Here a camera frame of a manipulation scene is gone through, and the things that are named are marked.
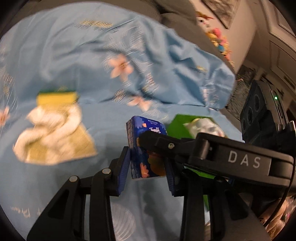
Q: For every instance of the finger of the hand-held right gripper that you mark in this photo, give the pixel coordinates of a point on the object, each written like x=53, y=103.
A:
x=166, y=144

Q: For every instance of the wall picture frame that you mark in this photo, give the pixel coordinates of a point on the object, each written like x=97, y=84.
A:
x=219, y=11

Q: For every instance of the cream white fluffy cloth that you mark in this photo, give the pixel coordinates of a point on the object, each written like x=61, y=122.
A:
x=50, y=125

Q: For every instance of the yellow green sponge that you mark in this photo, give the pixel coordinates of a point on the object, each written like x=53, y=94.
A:
x=55, y=98

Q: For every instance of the blue tissue pack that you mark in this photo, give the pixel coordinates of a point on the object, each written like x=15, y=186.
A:
x=143, y=139

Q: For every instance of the white cabinet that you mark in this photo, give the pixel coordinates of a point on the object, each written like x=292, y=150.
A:
x=277, y=34

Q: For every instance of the blue floral bed sheet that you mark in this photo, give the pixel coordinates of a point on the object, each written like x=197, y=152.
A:
x=46, y=185

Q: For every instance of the green box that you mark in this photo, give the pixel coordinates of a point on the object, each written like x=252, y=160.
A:
x=180, y=126

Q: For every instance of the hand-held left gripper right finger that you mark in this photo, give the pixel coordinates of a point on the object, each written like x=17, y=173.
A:
x=172, y=178

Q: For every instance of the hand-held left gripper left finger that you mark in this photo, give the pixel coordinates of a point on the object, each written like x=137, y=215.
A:
x=123, y=169

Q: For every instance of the olive yellow cloth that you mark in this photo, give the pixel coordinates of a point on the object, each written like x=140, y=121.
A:
x=78, y=143

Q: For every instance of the grey striped upholstery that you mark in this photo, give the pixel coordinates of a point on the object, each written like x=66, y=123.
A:
x=240, y=92

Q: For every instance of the grey sofa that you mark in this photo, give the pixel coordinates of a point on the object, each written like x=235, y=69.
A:
x=180, y=20

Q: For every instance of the blue floral duvet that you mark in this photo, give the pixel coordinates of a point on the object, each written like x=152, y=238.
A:
x=92, y=58

